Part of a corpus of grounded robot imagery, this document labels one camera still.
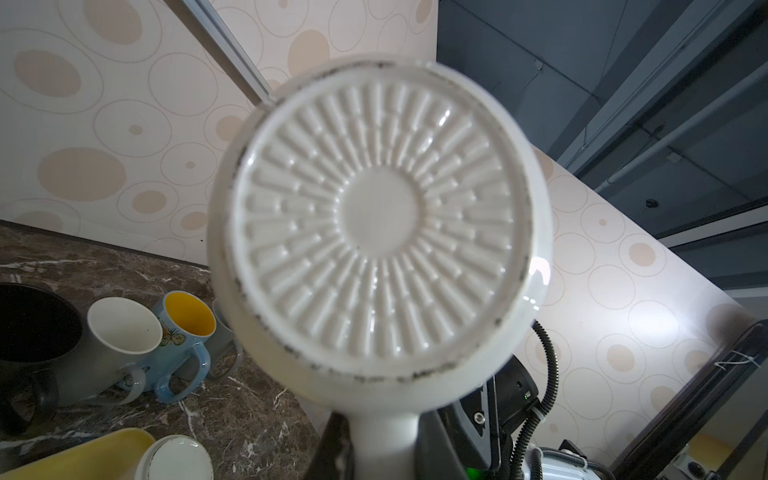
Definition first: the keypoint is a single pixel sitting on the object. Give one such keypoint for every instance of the horizontal aluminium rail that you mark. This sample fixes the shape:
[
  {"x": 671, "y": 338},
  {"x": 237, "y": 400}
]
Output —
[{"x": 206, "y": 25}]

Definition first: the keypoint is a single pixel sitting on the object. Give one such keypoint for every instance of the small grey mug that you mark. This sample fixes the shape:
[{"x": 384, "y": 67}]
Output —
[{"x": 105, "y": 367}]

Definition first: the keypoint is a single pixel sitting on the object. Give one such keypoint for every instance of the yellow plastic tray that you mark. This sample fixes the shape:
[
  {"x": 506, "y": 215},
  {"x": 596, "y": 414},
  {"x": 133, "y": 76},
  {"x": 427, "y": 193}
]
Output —
[{"x": 112, "y": 456}]

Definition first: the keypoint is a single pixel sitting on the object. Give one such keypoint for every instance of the blue mug yellow inside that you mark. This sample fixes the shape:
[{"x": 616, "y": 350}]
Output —
[{"x": 173, "y": 351}]

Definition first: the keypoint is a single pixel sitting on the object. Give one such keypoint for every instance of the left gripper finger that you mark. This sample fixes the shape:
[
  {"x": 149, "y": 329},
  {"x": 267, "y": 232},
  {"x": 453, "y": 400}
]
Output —
[{"x": 334, "y": 457}]

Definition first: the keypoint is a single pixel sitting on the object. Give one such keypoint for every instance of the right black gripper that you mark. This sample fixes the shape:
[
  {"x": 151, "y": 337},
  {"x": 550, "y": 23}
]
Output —
[{"x": 460, "y": 440}]

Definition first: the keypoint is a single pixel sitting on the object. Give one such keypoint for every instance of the black mug white base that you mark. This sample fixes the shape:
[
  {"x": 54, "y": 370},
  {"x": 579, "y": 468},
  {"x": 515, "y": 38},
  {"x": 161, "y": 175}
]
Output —
[{"x": 38, "y": 328}]

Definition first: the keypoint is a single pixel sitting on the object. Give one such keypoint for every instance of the cream white mug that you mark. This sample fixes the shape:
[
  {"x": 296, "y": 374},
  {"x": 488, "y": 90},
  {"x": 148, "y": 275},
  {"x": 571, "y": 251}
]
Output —
[{"x": 175, "y": 457}]

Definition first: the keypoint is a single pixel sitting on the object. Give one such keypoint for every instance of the large grey mug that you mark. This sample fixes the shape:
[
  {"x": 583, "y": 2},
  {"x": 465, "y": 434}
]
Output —
[{"x": 219, "y": 354}]

